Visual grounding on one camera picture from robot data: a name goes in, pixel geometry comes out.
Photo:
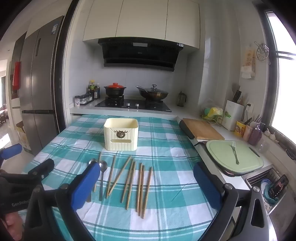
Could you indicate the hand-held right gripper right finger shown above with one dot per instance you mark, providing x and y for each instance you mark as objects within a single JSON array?
[{"x": 208, "y": 187}]

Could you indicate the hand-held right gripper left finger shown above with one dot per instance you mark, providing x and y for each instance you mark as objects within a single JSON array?
[{"x": 86, "y": 185}]

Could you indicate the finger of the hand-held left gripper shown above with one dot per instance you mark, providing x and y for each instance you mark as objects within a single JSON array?
[
  {"x": 12, "y": 150},
  {"x": 42, "y": 169}
]

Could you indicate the metal spoon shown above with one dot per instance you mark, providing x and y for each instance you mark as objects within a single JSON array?
[
  {"x": 92, "y": 160},
  {"x": 103, "y": 165}
]

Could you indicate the cream ribbed utensil holder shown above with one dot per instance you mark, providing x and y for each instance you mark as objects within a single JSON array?
[{"x": 120, "y": 143}]

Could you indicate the person's left hand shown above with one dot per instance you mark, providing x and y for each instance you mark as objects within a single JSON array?
[{"x": 12, "y": 224}]

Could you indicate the cardboard box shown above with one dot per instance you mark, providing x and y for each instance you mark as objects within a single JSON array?
[{"x": 22, "y": 134}]

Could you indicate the green cutting board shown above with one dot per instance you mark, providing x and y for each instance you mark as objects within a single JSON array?
[{"x": 224, "y": 160}]

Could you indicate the metal fork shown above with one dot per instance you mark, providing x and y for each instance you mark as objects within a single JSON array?
[{"x": 234, "y": 153}]

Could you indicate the wooden cutting board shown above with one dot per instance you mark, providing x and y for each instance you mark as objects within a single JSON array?
[{"x": 203, "y": 129}]

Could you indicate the teal checked tablecloth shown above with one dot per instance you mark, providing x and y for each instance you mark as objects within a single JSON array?
[{"x": 161, "y": 150}]

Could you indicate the yellow canister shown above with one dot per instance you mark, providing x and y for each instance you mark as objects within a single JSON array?
[{"x": 239, "y": 129}]

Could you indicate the pink cup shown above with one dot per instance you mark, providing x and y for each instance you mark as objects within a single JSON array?
[{"x": 248, "y": 134}]

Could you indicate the clear glass cup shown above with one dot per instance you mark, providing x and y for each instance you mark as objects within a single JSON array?
[{"x": 263, "y": 146}]

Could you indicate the purple soap bottle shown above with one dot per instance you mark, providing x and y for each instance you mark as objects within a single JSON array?
[{"x": 254, "y": 135}]

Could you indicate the black smartphone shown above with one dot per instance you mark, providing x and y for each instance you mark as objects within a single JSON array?
[{"x": 278, "y": 186}]

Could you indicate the grey steel refrigerator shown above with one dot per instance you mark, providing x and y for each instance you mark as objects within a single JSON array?
[{"x": 39, "y": 81}]

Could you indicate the yellow green plastic bags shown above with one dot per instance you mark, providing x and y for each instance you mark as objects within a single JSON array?
[{"x": 212, "y": 112}]

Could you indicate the white label spice jar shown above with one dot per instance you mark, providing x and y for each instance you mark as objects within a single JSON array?
[{"x": 77, "y": 101}]

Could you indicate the white knife block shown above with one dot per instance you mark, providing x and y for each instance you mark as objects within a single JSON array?
[{"x": 232, "y": 113}]

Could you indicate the steel sink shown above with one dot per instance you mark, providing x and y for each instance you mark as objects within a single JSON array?
[{"x": 284, "y": 208}]

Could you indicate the dark glass kettle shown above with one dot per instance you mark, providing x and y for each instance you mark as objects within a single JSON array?
[{"x": 181, "y": 99}]

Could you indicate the black gas stove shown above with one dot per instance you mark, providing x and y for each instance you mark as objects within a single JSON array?
[{"x": 134, "y": 105}]

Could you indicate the dark sauce bottle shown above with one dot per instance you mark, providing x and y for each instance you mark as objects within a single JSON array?
[{"x": 97, "y": 91}]

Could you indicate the green label sauce bottle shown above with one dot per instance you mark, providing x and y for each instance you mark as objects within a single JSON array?
[{"x": 92, "y": 88}]

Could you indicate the black clay pot red lid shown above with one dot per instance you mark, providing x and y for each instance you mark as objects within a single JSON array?
[{"x": 114, "y": 89}]

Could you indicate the dark wok with glass lid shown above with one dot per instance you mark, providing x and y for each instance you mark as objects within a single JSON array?
[{"x": 152, "y": 93}]

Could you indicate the window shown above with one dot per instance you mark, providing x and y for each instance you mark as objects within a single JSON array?
[{"x": 285, "y": 81}]

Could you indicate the black range hood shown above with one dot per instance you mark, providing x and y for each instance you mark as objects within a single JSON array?
[{"x": 138, "y": 55}]

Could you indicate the metal steamer rack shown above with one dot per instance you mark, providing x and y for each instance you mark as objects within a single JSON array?
[{"x": 261, "y": 52}]

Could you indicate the white wall socket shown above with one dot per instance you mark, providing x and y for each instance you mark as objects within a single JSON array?
[{"x": 249, "y": 107}]

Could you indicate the floral wall hanging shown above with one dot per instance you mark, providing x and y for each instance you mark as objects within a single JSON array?
[{"x": 248, "y": 62}]

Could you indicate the white wall cabinet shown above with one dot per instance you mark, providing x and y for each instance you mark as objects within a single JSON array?
[{"x": 138, "y": 20}]

